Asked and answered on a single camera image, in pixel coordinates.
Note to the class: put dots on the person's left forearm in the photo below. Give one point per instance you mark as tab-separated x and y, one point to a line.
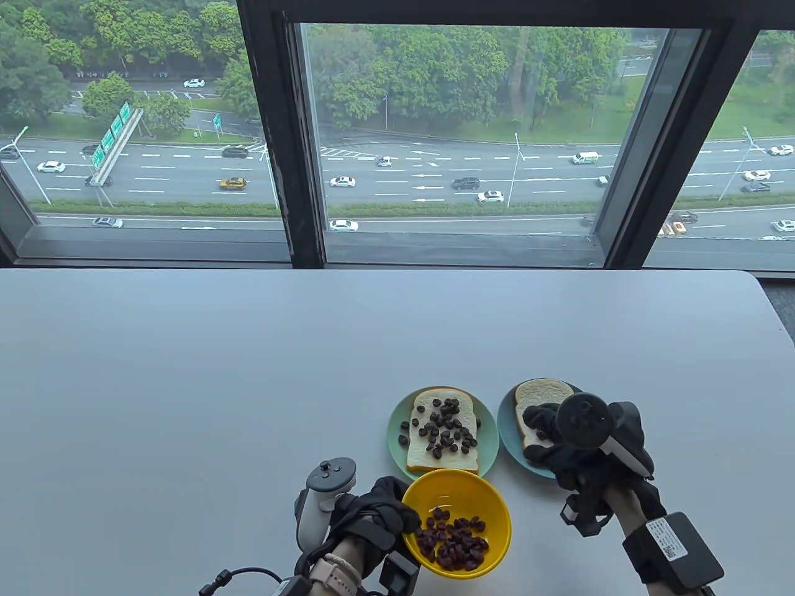
348	549

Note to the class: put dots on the blue plate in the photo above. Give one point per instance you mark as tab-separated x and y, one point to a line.
506	434

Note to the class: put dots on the light green plate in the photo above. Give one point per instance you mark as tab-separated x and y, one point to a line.
487	444

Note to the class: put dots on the black window frame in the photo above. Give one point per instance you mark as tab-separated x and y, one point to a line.
279	124

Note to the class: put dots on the black wrist box white label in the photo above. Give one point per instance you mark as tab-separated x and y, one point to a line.
292	586
677	552

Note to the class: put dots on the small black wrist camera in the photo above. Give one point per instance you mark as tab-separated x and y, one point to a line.
584	518
400	574

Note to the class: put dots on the pink band wristwatch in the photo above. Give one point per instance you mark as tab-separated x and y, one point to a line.
335	574

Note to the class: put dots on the person's right forearm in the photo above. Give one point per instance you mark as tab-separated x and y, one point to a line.
627	509

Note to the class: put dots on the white toast slice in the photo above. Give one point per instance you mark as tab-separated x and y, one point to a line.
540	391
422	462

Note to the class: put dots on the yellow bowl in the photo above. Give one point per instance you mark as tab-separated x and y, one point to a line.
459	490

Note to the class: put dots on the person's left hand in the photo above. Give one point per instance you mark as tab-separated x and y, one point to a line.
372	503

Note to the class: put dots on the person's right hand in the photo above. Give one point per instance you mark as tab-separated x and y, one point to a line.
577	472

